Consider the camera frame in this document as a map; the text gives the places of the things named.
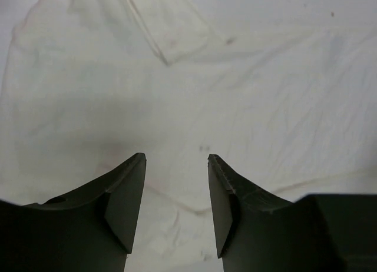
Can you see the white t shirt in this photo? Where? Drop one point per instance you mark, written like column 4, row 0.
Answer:
column 283, row 90

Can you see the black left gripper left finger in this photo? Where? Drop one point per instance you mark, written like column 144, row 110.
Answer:
column 91, row 228

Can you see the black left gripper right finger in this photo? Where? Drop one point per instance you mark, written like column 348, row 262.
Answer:
column 256, row 230

